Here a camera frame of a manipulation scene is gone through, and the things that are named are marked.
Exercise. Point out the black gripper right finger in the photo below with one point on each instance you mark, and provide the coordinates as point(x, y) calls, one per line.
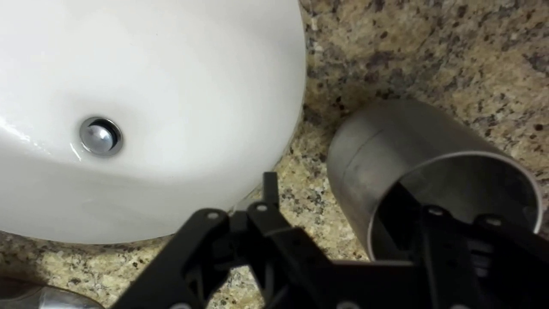
point(480, 263)

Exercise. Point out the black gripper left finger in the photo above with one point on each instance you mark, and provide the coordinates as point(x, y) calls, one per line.
point(267, 240)

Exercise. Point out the silver metal cup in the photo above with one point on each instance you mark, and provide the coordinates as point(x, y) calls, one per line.
point(387, 143)

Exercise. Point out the white sink basin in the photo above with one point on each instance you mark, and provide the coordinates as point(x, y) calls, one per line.
point(159, 86)

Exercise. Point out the chrome sink drain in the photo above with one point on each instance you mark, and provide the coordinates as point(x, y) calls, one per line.
point(99, 136)

